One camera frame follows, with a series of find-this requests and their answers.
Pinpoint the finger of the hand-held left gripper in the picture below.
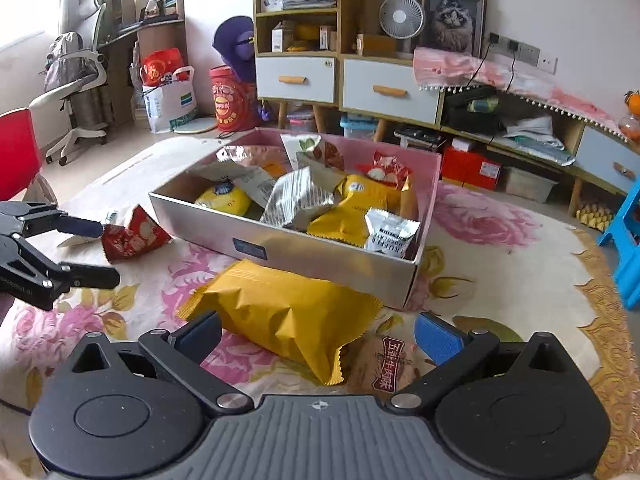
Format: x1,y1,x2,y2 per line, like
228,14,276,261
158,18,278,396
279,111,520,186
0,235,121,289
0,201,104,239

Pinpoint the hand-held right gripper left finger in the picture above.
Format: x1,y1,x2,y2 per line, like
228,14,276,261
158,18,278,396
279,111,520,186
55,310,254,416

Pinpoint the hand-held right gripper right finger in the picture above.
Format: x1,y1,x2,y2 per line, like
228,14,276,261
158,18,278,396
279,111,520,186
390,311,583,411

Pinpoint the red triangular snack packet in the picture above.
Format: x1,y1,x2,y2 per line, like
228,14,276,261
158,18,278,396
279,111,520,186
101,204,174,264

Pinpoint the brown cookie packet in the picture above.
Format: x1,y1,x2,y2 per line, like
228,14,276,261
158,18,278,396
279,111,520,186
346,327,437,407

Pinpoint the large yellow snack bag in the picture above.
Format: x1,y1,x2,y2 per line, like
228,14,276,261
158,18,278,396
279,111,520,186
177,259,384,386

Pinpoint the small silvery snack packet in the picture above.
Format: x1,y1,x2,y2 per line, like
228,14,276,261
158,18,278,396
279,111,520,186
363,207,422,260

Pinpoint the pink cardboard box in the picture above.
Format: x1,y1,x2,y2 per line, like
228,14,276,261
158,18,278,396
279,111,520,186
148,127,442,310

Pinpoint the long gold snack packet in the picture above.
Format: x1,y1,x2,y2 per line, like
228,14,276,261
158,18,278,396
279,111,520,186
400,175,419,222

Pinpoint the pale yellow white snack packet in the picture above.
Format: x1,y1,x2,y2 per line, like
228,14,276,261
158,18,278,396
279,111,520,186
231,166,277,209

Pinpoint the walnut print snack packet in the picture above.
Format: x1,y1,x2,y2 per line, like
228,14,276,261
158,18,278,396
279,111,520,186
280,132,347,172

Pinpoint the red chair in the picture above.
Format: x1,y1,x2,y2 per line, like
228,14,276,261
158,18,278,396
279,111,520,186
0,108,44,202

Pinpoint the yellow packet with blue label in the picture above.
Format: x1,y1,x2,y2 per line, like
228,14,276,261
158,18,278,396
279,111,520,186
195,182,252,219

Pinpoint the white office chair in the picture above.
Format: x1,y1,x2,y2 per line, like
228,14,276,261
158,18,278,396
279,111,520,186
29,3,109,167

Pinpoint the white shopping bag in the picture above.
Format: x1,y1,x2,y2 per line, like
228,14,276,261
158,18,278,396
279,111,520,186
130,48,199,134

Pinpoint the silver striped snack packet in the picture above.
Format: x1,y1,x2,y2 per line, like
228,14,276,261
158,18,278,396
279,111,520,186
259,167,337,234

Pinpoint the crumpled silver foil packet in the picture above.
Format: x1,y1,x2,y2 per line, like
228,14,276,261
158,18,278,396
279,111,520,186
215,144,289,177

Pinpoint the flat red gift box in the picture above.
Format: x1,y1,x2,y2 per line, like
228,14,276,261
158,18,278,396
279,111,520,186
441,145,503,192

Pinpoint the clear plastic storage bin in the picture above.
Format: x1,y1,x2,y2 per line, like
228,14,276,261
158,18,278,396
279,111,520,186
502,165,561,205

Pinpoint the red bucket bag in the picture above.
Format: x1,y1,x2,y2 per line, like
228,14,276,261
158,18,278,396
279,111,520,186
209,64,262,133

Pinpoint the yellow bumpy object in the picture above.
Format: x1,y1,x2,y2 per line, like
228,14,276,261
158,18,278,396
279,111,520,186
574,199,617,234

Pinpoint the blue plastic stool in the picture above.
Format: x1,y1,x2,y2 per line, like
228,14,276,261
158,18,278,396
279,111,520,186
595,191,640,311

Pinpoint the wooden corner desk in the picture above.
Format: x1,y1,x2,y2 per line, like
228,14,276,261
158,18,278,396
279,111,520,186
96,0,187,127

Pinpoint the clear storage box blue lid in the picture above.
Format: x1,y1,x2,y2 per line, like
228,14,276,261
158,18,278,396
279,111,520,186
339,114,377,142

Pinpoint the small grey storage box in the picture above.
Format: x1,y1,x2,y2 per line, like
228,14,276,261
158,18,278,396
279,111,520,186
286,104,317,134

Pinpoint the purple plush toy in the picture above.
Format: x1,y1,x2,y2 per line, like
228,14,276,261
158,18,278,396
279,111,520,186
212,15,257,84

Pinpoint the wooden media console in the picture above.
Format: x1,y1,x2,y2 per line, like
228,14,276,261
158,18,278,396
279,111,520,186
439,80,640,217

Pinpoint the low wooden drawer cabinet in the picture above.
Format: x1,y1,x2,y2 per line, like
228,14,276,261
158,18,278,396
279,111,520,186
339,51,447,144

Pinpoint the tall wooden shelf cabinet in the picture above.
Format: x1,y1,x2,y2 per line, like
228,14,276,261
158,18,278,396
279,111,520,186
252,0,364,132

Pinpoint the white electric fan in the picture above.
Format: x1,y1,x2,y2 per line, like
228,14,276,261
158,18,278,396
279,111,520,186
361,0,427,54

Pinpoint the framed cat picture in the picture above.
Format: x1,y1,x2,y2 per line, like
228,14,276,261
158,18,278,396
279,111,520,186
416,0,489,59

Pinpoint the wall socket panel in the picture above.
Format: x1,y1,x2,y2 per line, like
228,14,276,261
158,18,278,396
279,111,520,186
486,33,559,74

